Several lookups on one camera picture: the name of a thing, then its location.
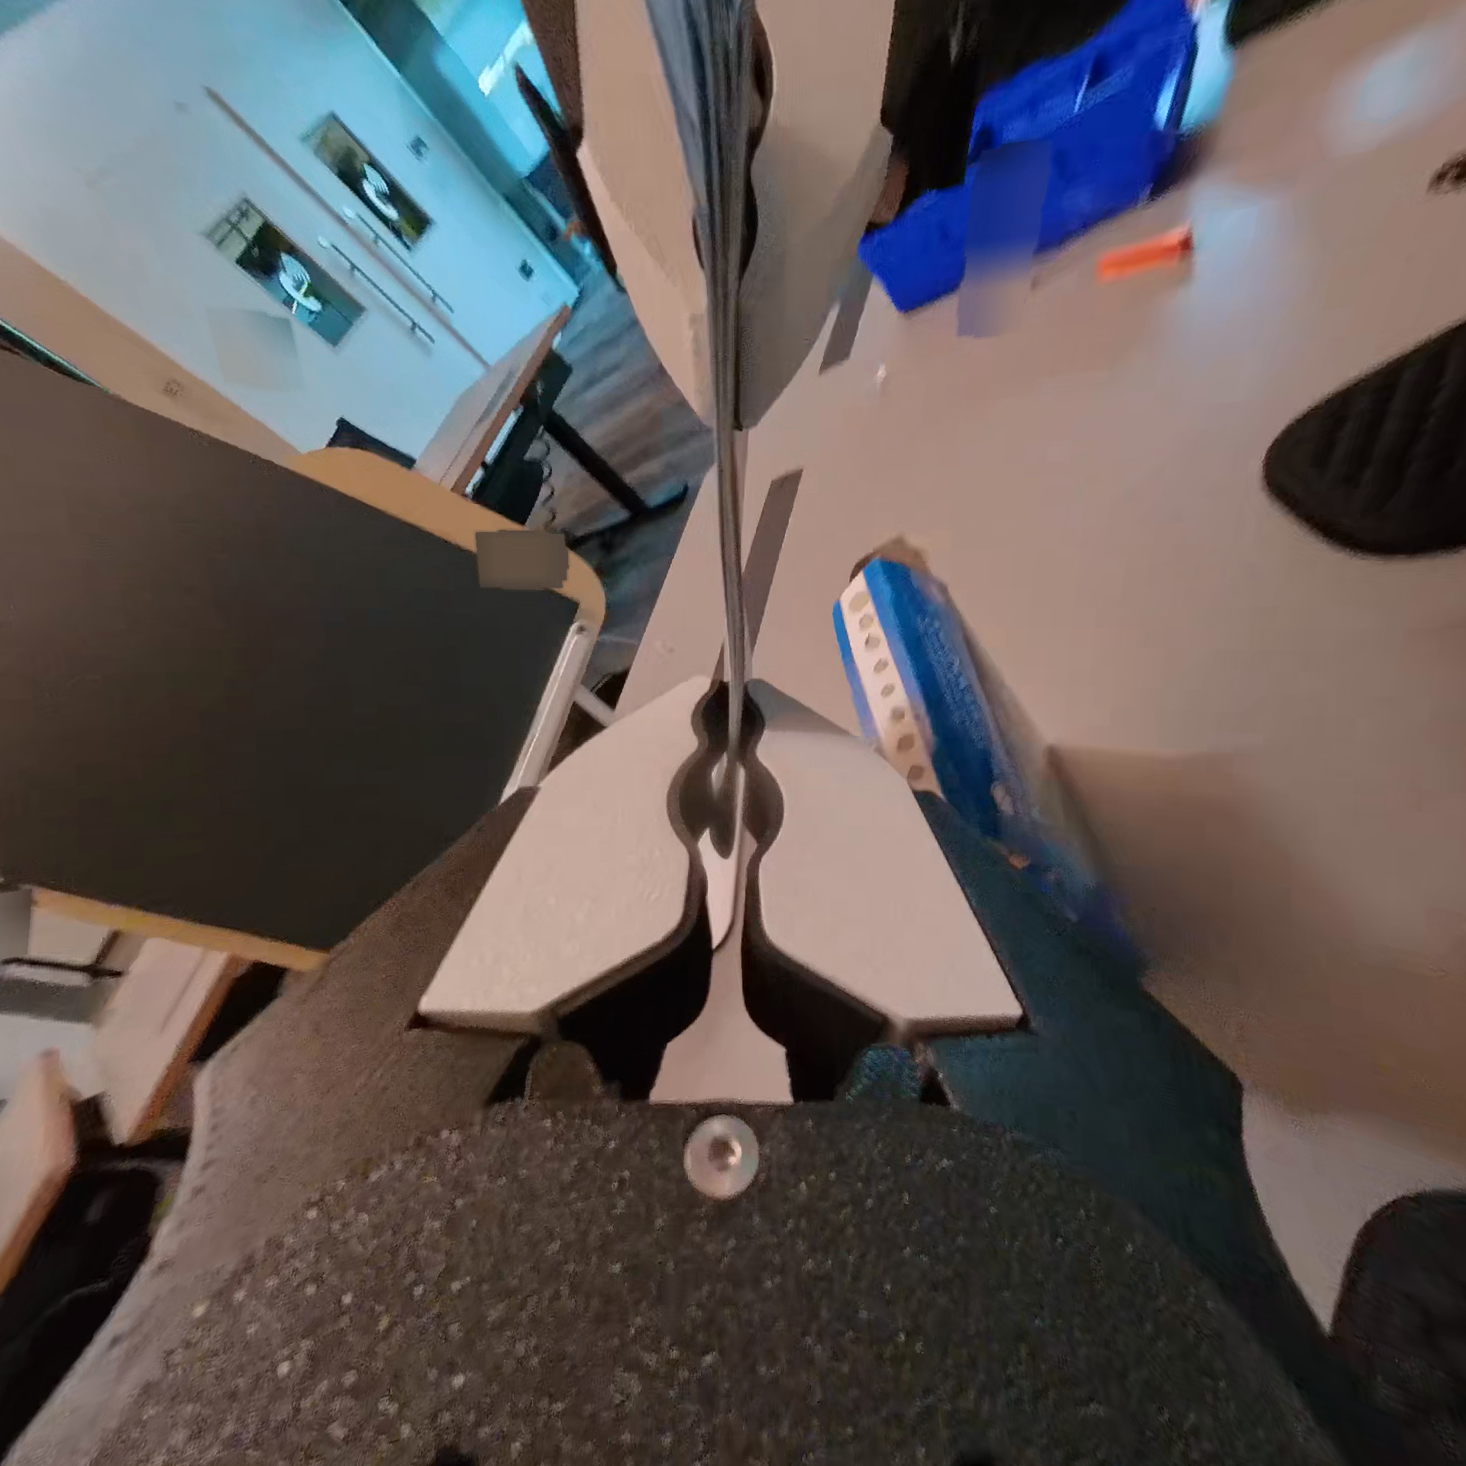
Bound black table cover panel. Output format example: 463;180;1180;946
819;265;880;375

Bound black office chair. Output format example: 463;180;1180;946
327;416;416;470

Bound orange block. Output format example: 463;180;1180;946
1096;225;1196;283

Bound white double door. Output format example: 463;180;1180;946
201;86;484;351

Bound black chair armrest pad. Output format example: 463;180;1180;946
1328;1189;1466;1466
1262;321;1466;560

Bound stand display board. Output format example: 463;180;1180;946
0;344;609;976

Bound wooden desk black legs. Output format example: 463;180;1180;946
416;304;690;539

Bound blue plastic bin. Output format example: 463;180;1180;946
859;0;1236;314

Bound lego instruction booklet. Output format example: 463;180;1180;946
644;0;766;862

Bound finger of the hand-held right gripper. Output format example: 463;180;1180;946
739;0;897;431
573;0;719;422

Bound blue lego set box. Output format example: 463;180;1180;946
833;536;1149;977

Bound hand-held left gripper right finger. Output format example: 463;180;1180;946
732;679;1025;1044

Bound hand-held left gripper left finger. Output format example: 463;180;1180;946
417;676;723;1030

